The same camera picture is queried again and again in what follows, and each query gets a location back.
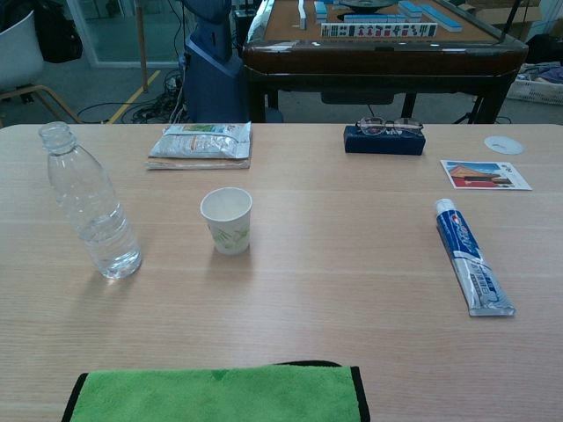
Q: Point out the round white table grommet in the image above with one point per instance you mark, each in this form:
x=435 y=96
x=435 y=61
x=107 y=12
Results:
x=503 y=145

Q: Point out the blue white toothpaste tube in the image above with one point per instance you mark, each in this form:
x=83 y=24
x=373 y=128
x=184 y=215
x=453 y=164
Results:
x=470 y=255

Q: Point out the dark brown mahjong table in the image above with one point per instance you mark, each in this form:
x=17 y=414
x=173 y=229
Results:
x=382 y=55

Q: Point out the black tripod stand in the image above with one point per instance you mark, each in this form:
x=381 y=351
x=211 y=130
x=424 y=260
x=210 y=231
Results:
x=510 y=19

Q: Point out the postcard with red building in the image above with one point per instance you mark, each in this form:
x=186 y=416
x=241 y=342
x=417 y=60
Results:
x=479 y=176

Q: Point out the dark blue glasses case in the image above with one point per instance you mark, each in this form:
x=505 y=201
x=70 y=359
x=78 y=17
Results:
x=382 y=146

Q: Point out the white chair wooden legs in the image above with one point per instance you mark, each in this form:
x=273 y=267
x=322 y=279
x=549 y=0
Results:
x=17 y=53

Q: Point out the wooden pole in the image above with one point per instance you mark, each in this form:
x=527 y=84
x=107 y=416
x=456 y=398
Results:
x=142 y=44

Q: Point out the thin-framed eyeglasses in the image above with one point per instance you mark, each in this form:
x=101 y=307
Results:
x=369 y=125

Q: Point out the white green snack bag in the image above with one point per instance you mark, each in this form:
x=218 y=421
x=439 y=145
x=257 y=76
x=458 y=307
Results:
x=198 y=143

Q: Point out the blue-backed mahjong tile row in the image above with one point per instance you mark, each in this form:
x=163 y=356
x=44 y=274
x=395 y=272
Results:
x=409 y=5
x=374 y=18
x=302 y=13
x=320 y=11
x=440 y=18

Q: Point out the white plastic basket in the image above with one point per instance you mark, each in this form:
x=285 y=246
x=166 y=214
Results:
x=532 y=91

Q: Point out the black bag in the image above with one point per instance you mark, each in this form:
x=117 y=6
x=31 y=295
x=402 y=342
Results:
x=57 y=35

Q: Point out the face-up mahjong tile row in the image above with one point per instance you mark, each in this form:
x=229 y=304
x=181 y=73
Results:
x=378 y=30

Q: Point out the transparent plastic water bottle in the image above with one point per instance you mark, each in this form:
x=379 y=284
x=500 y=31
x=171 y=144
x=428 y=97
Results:
x=88 y=198

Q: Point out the white power strip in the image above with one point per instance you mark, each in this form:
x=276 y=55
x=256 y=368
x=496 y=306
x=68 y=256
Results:
x=172 y=83

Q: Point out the green cloth black edging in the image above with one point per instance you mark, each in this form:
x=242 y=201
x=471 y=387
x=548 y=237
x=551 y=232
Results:
x=211 y=395

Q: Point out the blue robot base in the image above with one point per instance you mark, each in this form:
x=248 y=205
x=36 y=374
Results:
x=211 y=79

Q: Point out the pile of clothes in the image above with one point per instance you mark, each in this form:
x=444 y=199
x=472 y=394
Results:
x=547 y=72

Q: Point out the white paper cup green print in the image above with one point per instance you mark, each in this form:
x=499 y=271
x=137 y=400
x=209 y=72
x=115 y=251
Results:
x=226 y=233

